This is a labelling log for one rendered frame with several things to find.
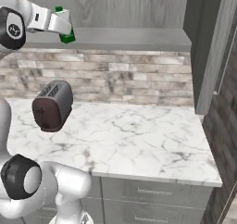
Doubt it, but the grey brown toaster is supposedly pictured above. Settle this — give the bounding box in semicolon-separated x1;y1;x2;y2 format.
31;80;75;133

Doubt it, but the grey drawer front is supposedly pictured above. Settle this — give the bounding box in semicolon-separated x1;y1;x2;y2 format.
100;176;215;210
103;198;207;224
21;197;106;224
86;175;103;200

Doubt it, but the grey cabinet door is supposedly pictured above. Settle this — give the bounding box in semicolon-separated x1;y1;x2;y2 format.
182;0;237;117

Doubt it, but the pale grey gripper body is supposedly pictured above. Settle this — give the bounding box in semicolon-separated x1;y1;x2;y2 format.
47;12;74;36

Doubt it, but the silver drawer handle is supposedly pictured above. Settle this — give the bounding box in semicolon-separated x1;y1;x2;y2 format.
136;187;174;197
133;215;170;224

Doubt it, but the grey wooden open cabinet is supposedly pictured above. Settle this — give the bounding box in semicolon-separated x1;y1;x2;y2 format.
20;0;193;53

